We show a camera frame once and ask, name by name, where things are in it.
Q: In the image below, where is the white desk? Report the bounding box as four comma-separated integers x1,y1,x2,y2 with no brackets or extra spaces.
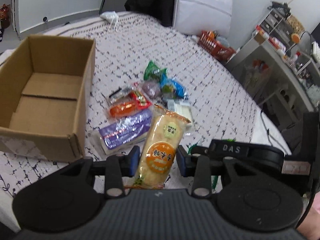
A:
226,34,319,131

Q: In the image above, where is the person's right hand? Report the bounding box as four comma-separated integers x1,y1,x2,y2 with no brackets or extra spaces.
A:
298,192,320,240

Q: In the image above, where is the patterned white bed blanket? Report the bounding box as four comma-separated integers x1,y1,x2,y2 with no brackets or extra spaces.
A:
0,10,261,205

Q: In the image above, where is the dark drink bottle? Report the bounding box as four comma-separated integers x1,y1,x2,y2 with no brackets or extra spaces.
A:
0,4,10,29

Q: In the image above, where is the black jacket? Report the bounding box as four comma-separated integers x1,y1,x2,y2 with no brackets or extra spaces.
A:
124,0,175,27

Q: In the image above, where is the red plastic basket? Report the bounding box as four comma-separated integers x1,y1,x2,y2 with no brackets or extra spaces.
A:
197,31,236,62

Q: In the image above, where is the black charging cable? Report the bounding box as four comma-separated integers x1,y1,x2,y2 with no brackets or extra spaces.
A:
260,108,278,151

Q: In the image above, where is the grey drawer organizer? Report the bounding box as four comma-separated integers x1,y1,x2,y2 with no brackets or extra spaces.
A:
258,8,295,49

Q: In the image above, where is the orange rice cracker pack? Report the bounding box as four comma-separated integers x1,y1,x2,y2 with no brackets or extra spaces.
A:
126,105,191,189

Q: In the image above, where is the brown cardboard box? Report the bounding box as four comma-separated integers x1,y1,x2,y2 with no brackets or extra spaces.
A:
1,35,95,162

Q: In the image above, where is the dark green candy packet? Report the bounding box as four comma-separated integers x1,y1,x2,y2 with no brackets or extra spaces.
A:
143,61,167,82

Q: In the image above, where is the blue snack packet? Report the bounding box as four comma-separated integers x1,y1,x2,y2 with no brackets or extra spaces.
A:
160,76,188,99

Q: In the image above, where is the green striped snack pack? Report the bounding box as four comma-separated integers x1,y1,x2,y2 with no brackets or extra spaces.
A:
188,139,235,191

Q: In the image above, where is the purple clear snack packet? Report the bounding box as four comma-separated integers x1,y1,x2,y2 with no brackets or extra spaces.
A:
142,80,161,99

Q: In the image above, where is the white face mask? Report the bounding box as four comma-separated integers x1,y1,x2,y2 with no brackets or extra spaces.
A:
100,11,119,31

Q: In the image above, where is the white rice cake pack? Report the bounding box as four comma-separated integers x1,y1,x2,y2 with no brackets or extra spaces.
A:
167,99,194,127

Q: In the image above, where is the red snack packet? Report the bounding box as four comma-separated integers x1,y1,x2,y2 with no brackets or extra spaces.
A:
129,89,152,110

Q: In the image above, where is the white laptop bag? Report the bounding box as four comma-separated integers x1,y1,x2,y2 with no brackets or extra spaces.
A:
172,0,233,37

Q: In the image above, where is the orange sausage snack pack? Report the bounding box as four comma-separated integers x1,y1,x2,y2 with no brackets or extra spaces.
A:
107,92,138,119

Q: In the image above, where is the light blue plum candy packet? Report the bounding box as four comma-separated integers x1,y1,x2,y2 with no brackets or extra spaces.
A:
161,85,175,100

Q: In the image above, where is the purple bread package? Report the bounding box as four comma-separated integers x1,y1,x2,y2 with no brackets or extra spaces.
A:
88,109,152,155

